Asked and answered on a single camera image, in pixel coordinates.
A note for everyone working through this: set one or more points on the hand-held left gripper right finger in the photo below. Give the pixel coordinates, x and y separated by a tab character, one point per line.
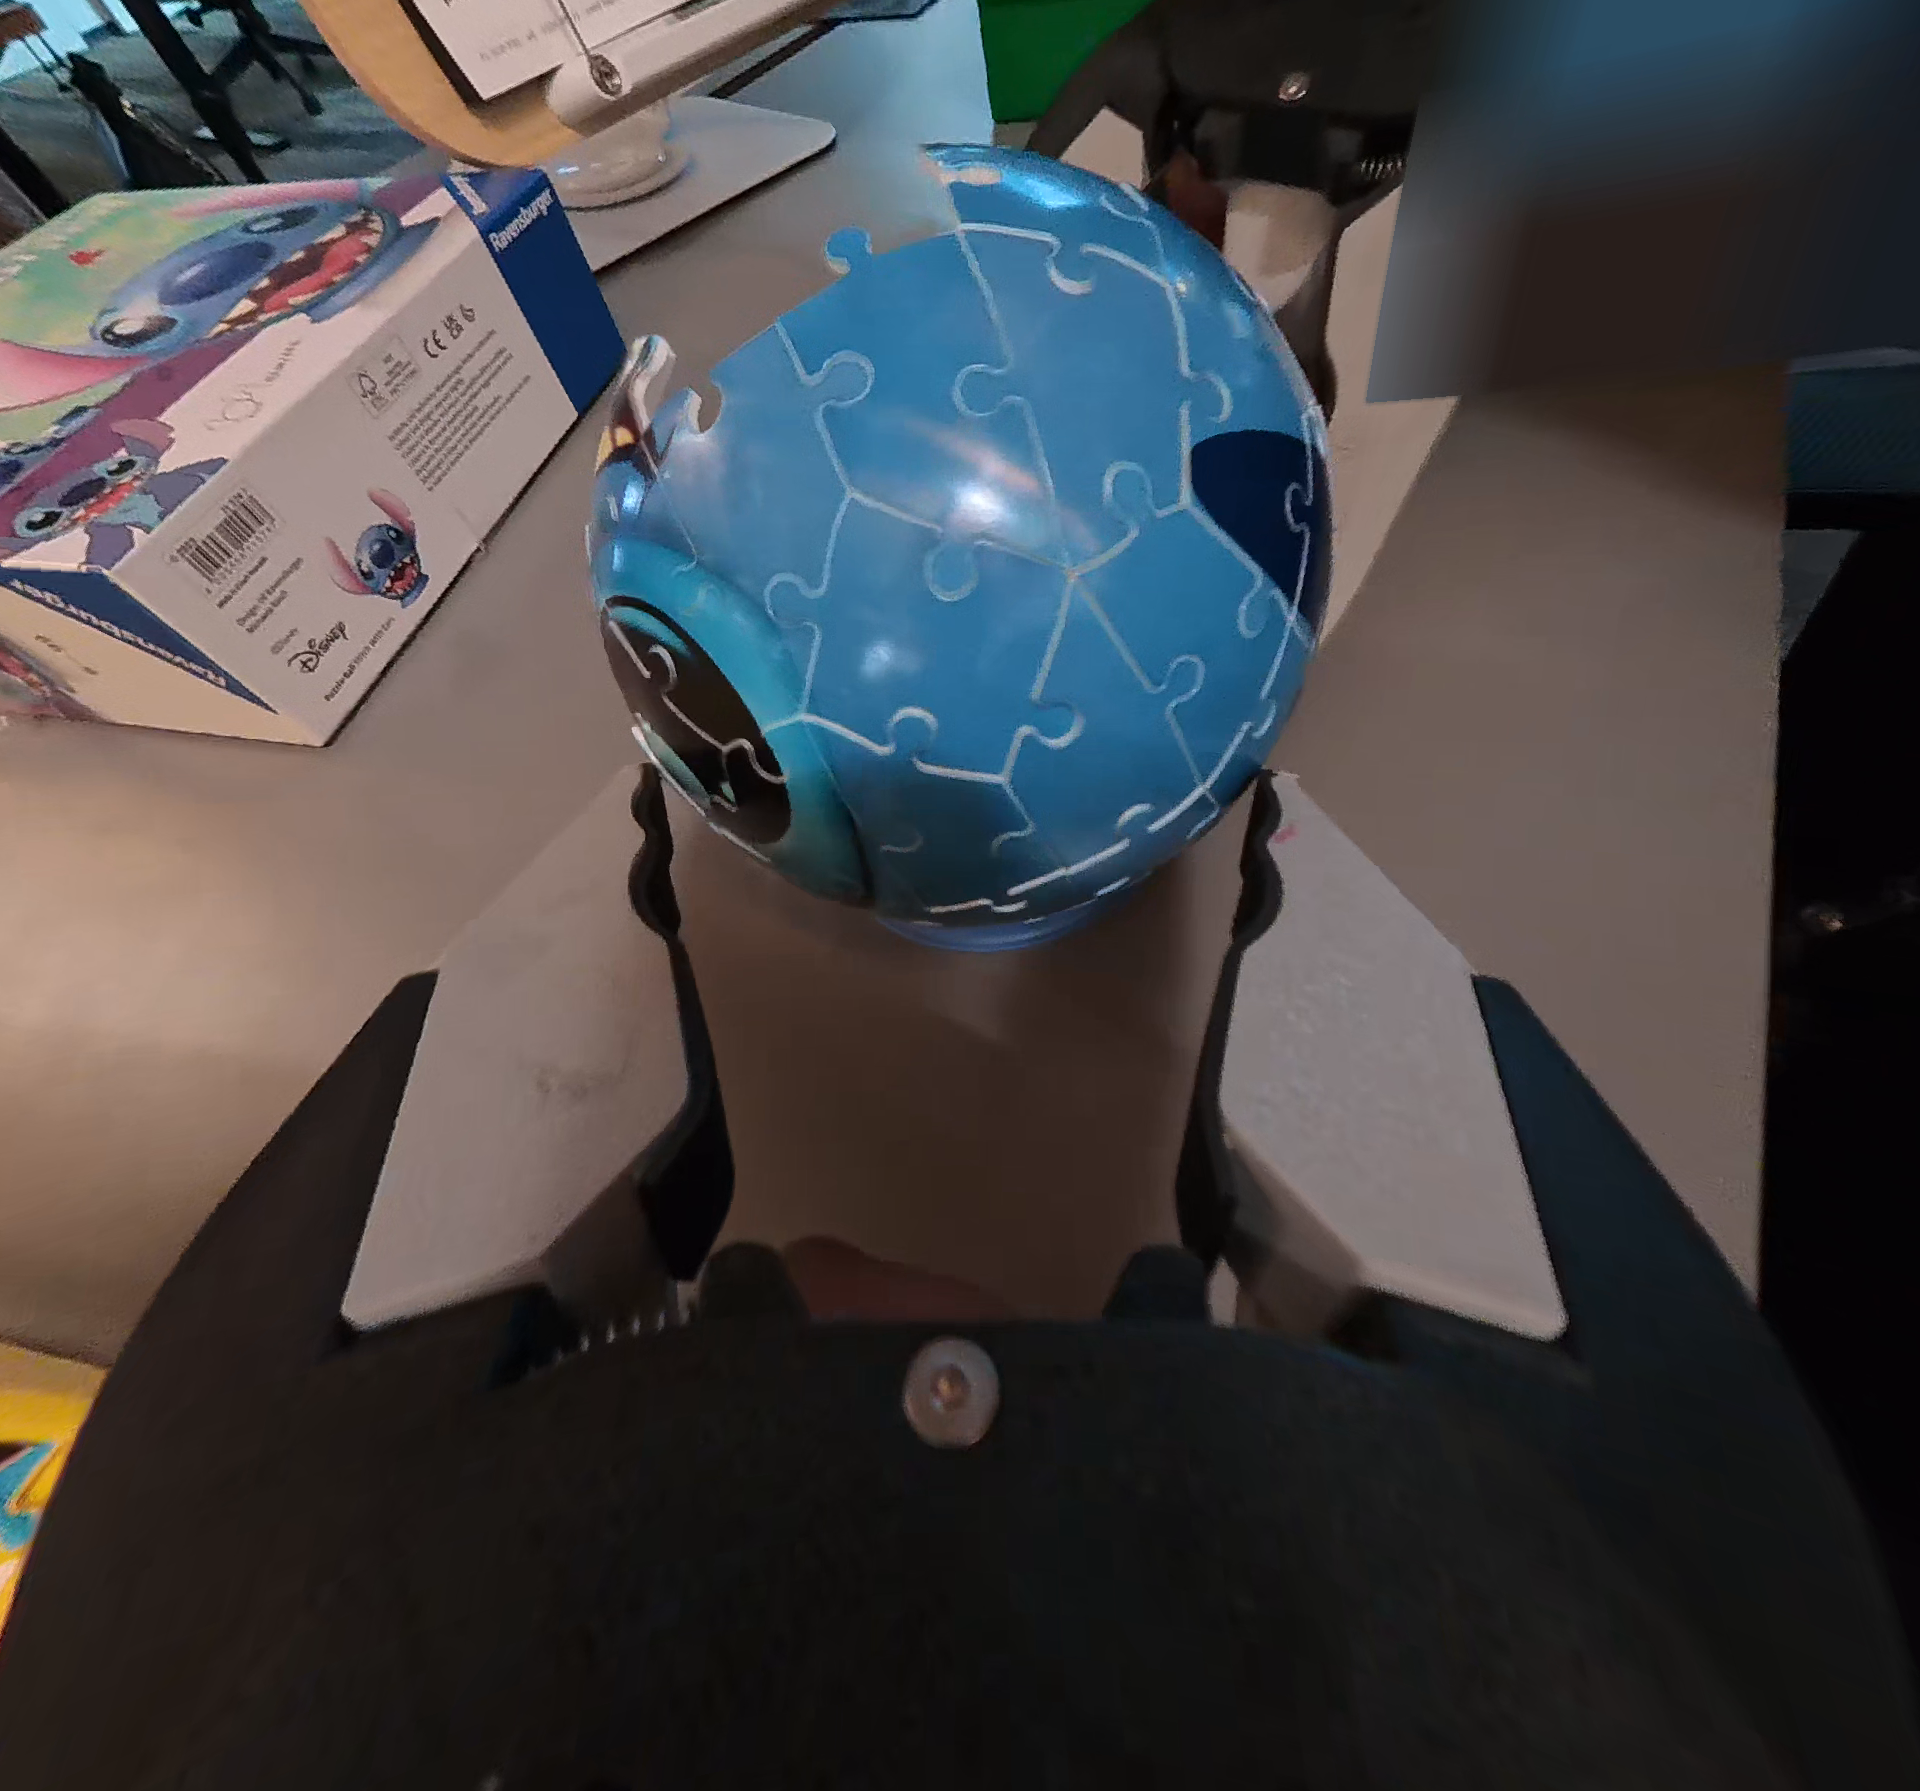
1380	1071

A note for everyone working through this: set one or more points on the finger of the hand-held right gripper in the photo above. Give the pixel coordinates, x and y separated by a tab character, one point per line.
1335	306

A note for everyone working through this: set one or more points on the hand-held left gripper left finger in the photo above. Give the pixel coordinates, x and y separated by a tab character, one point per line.
540	1071

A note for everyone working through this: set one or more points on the blue puzzle ball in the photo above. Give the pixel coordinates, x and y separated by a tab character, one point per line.
977	517

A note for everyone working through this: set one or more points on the white blue puzzle box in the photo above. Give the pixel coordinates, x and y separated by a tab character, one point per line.
300	471

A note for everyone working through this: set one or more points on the white stand base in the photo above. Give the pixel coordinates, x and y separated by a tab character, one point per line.
720	163

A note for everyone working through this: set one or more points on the yellow plastic bin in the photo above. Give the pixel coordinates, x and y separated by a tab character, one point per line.
37	1461

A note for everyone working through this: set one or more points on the instruction sheet on stand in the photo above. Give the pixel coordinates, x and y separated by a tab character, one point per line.
375	52

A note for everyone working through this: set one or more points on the black office chair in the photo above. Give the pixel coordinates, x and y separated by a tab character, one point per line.
226	35

